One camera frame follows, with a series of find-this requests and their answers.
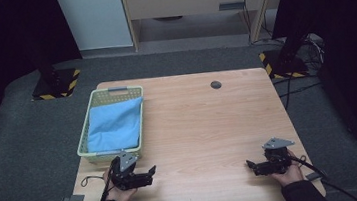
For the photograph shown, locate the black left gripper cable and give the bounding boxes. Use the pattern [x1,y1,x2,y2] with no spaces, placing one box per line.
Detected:
[78,167,118,201]

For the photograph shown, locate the black hanging power cable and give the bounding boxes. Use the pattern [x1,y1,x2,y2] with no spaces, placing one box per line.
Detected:
[241,0,257,42]

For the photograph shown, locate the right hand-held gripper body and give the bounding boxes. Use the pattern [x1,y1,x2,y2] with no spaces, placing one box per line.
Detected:
[250,135,299,178]

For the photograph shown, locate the dark curtain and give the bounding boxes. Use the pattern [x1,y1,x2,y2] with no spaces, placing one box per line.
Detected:
[0,0,91,148]
[268,0,357,181]

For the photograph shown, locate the grey tape patch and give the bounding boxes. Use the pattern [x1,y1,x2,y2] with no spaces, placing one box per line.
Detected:
[60,193,86,201]
[304,171,327,183]

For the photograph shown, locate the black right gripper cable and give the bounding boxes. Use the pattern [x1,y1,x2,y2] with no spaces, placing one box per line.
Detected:
[288,147,357,201]

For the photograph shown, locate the person's left hand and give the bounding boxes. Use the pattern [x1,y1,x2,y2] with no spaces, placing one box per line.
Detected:
[101,164,140,201]

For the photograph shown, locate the blue cloth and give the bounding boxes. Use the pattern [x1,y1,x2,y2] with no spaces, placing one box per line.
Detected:
[82,95,149,154]

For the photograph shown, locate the person's right hand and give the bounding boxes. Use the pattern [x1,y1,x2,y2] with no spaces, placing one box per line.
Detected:
[267,147,306,189]

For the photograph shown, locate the black stand with hazard-striped base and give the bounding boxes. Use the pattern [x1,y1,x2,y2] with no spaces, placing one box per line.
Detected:
[256,31,311,82]
[25,40,84,103]

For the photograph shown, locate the white cabinet panel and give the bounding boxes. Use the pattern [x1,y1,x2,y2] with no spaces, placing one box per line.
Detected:
[55,0,135,54]

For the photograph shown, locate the pale green plastic basket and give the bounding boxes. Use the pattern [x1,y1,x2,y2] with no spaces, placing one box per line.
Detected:
[70,84,151,166]

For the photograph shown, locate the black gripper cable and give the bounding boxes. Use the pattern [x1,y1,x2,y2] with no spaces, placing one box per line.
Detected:
[78,167,118,201]
[288,147,357,201]

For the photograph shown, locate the bundle of black floor cables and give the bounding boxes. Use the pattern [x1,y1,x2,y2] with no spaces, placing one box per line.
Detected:
[253,29,332,113]

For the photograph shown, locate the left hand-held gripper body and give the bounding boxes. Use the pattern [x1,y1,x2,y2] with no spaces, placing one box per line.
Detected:
[107,147,151,193]

